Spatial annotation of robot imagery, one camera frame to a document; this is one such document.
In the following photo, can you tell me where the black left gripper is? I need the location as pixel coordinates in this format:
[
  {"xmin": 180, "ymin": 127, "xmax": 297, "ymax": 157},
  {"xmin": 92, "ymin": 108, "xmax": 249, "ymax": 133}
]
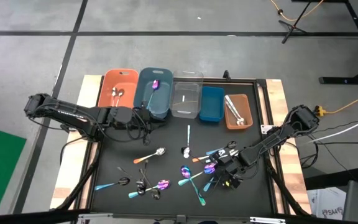
[{"xmin": 131, "ymin": 106, "xmax": 168, "ymax": 129}]

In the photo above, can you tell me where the silver spoon white handle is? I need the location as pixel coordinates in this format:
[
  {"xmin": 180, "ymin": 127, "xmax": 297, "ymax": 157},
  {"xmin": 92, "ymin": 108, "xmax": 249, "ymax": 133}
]
[
  {"xmin": 183, "ymin": 124, "xmax": 191, "ymax": 159},
  {"xmin": 224, "ymin": 95, "xmax": 244, "ymax": 123},
  {"xmin": 228, "ymin": 98, "xmax": 247, "ymax": 126},
  {"xmin": 205, "ymin": 149, "xmax": 241, "ymax": 164}
]

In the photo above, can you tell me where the iridescent rainbow spoon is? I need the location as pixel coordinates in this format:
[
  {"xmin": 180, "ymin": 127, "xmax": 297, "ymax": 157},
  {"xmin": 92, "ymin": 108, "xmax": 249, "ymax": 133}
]
[
  {"xmin": 146, "ymin": 79, "xmax": 160, "ymax": 110},
  {"xmin": 127, "ymin": 179, "xmax": 172, "ymax": 199},
  {"xmin": 177, "ymin": 162, "xmax": 219, "ymax": 187},
  {"xmin": 180, "ymin": 165, "xmax": 207, "ymax": 207}
]

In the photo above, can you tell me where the black spoon blue handle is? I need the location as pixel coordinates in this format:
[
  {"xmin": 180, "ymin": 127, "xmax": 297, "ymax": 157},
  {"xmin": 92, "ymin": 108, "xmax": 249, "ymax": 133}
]
[
  {"xmin": 205, "ymin": 141, "xmax": 238, "ymax": 156},
  {"xmin": 203, "ymin": 177, "xmax": 214, "ymax": 192},
  {"xmin": 94, "ymin": 177, "xmax": 131, "ymax": 191}
]

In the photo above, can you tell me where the grey-blue plastic bin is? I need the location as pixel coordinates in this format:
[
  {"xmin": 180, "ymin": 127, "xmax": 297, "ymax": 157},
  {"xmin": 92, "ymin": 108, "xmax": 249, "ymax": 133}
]
[{"xmin": 133, "ymin": 67, "xmax": 173, "ymax": 120}]

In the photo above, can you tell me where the clear plastic bin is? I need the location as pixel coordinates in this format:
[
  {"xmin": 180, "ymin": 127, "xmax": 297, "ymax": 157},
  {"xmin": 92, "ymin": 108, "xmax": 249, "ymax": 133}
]
[{"xmin": 169, "ymin": 70, "xmax": 204, "ymax": 119}]

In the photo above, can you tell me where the small blue plastic bin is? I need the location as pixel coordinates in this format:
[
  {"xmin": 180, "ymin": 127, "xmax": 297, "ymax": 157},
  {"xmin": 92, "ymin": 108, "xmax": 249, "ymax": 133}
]
[{"xmin": 198, "ymin": 86, "xmax": 226, "ymax": 123}]

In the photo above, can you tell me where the large orange plastic bin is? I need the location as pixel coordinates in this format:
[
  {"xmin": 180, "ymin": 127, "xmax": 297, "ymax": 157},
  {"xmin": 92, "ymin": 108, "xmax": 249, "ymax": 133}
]
[{"xmin": 97, "ymin": 68, "xmax": 140, "ymax": 113}]

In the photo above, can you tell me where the small tan orange bin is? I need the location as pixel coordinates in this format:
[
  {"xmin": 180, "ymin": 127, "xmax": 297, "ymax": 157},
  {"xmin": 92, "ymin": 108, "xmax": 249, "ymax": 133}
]
[{"xmin": 223, "ymin": 94, "xmax": 254, "ymax": 130}]

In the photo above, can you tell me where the light wooden table board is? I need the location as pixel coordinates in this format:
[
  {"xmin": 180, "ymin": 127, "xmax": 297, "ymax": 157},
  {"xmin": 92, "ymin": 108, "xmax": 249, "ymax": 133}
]
[
  {"xmin": 50, "ymin": 74, "xmax": 104, "ymax": 210},
  {"xmin": 265, "ymin": 78, "xmax": 313, "ymax": 215}
]

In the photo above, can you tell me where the white printed box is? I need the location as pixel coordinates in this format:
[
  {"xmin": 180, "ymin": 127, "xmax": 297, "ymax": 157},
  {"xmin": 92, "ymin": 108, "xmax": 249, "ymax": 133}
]
[{"xmin": 308, "ymin": 186, "xmax": 346, "ymax": 220}]

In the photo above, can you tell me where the black tripod stand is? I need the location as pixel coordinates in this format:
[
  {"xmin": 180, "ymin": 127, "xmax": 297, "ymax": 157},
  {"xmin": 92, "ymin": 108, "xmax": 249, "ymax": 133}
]
[{"xmin": 278, "ymin": 0, "xmax": 326, "ymax": 44}]

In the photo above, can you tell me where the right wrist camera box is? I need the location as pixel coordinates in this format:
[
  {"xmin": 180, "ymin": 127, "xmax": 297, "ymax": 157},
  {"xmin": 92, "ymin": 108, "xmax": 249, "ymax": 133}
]
[{"xmin": 221, "ymin": 176, "xmax": 242, "ymax": 190}]

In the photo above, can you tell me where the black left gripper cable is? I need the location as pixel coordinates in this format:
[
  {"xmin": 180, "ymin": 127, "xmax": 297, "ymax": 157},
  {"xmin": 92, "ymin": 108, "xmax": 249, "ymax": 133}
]
[{"xmin": 126, "ymin": 108, "xmax": 152, "ymax": 146}]

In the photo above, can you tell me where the silver metal bracket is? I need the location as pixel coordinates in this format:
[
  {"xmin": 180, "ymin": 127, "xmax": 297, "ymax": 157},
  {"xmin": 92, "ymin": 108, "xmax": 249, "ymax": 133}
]
[{"xmin": 249, "ymin": 217, "xmax": 287, "ymax": 224}]

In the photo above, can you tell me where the black floor cable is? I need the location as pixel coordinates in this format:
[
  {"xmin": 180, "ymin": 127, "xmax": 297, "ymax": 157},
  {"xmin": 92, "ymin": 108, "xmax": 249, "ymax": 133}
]
[
  {"xmin": 59, "ymin": 136, "xmax": 88, "ymax": 164},
  {"xmin": 314, "ymin": 140, "xmax": 358, "ymax": 147}
]

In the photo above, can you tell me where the white cable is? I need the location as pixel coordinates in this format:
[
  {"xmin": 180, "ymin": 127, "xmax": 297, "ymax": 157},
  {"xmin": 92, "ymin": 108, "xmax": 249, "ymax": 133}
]
[{"xmin": 306, "ymin": 112, "xmax": 358, "ymax": 144}]

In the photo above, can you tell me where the orange extension cable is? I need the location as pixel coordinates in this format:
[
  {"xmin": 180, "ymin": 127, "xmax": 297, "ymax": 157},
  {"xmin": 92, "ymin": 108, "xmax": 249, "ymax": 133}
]
[
  {"xmin": 270, "ymin": 0, "xmax": 325, "ymax": 22},
  {"xmin": 324, "ymin": 88, "xmax": 358, "ymax": 115}
]

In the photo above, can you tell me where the black desk frame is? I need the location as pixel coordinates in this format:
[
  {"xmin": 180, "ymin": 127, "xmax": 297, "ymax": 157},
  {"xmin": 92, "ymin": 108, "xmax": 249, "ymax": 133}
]
[{"xmin": 318, "ymin": 0, "xmax": 358, "ymax": 85}]

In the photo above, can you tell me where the black frame rail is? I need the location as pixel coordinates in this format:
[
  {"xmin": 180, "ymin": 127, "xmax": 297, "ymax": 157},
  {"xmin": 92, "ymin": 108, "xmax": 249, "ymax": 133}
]
[{"xmin": 0, "ymin": 208, "xmax": 313, "ymax": 224}]

